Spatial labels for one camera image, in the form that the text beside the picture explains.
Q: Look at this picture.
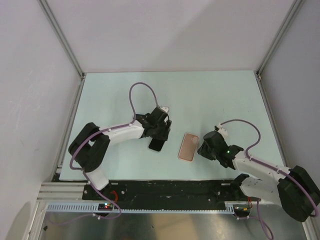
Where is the right aluminium frame post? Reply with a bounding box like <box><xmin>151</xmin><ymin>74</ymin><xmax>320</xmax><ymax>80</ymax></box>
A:
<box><xmin>255</xmin><ymin>0</ymin><xmax>305</xmax><ymax>81</ymax></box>

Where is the white slotted cable duct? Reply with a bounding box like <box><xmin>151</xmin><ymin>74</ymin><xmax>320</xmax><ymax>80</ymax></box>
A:
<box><xmin>46</xmin><ymin>202</ymin><xmax>235</xmax><ymax>214</ymax></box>

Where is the aluminium frame post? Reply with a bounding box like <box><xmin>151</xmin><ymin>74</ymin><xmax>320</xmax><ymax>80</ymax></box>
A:
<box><xmin>37</xmin><ymin>0</ymin><xmax>86</xmax><ymax>81</ymax></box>
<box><xmin>255</xmin><ymin>0</ymin><xmax>305</xmax><ymax>81</ymax></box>

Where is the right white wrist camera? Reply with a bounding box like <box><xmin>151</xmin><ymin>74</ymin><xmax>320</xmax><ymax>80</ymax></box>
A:
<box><xmin>214</xmin><ymin>123</ymin><xmax>228</xmax><ymax>137</ymax></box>

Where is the black white-edged smartphone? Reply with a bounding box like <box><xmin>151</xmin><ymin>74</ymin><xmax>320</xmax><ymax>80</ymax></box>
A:
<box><xmin>148</xmin><ymin>138</ymin><xmax>165</xmax><ymax>152</ymax></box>

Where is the left aluminium frame post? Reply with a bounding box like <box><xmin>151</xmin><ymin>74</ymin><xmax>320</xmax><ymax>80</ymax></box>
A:
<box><xmin>37</xmin><ymin>0</ymin><xmax>86</xmax><ymax>81</ymax></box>

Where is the pink phone case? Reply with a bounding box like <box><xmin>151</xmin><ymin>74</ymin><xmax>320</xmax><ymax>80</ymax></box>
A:
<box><xmin>178</xmin><ymin>133</ymin><xmax>199</xmax><ymax>162</ymax></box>

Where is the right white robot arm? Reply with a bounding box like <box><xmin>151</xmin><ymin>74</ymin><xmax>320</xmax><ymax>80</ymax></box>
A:
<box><xmin>197</xmin><ymin>130</ymin><xmax>320</xmax><ymax>223</ymax></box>

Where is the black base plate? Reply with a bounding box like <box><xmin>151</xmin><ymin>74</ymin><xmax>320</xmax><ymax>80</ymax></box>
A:
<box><xmin>82</xmin><ymin>179</ymin><xmax>248</xmax><ymax>210</ymax></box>

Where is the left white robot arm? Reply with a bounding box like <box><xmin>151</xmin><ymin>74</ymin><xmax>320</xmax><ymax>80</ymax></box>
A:
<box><xmin>68</xmin><ymin>106</ymin><xmax>172</xmax><ymax>200</ymax></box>

